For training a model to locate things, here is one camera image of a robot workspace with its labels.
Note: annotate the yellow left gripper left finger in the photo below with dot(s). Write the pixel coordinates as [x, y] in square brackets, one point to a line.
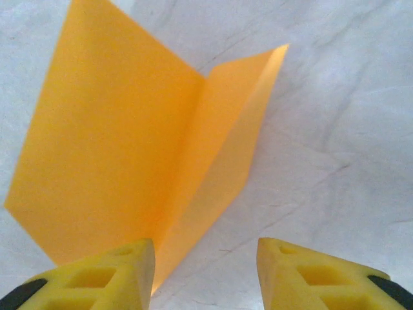
[129, 284]

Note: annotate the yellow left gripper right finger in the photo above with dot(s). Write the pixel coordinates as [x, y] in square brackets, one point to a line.
[280, 284]

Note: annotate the orange paper sheet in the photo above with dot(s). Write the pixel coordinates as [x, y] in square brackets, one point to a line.
[113, 129]

